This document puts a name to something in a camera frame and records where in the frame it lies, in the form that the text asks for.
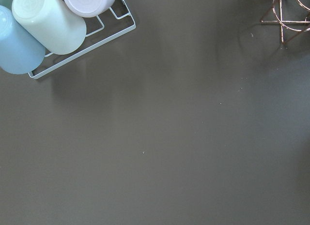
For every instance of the light blue cup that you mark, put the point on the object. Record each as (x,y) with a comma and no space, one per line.
(20,52)

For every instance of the copper wire bottle rack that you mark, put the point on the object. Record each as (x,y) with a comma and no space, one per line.
(289,29)

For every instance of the pale pink cup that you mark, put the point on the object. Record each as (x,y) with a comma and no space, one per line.
(88,8)

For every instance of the pale green cup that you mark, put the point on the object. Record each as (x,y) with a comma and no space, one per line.
(51,23)

